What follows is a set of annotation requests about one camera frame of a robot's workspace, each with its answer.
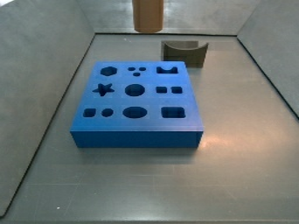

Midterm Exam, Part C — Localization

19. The blue shape sorting block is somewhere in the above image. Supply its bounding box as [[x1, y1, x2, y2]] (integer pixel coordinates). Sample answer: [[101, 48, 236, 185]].
[[69, 61, 203, 148]]

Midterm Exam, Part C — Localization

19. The dark grey curved holder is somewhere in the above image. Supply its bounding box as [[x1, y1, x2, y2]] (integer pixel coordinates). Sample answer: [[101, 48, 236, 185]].
[[161, 40, 209, 68]]

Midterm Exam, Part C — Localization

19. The orange round cylinder peg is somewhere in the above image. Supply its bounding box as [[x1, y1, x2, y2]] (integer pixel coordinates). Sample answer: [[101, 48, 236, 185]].
[[132, 0, 164, 33]]

